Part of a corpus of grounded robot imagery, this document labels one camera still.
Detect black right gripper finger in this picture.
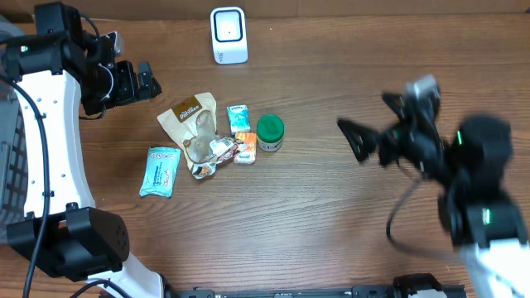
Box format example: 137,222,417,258
381,92,410,122
337,118,379,162

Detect green lid seasoning jar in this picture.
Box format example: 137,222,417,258
257,114,285,152

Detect beige brown snack bag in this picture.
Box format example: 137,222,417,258
157,92,239,180

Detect light blue wipes pack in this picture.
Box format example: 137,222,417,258
139,147,181,198

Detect orange small snack packet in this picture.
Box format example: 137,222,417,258
234,132,257,165

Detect teal tissue pocket pack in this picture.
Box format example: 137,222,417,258
227,105,251,136

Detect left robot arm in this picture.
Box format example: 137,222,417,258
1,2,174,297

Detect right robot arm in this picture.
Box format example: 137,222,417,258
337,90,529,297

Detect white barcode scanner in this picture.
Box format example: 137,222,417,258
210,7,248,65

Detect grey plastic mesh basket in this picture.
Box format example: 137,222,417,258
0,16,30,245

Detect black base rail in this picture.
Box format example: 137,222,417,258
172,273,468,298

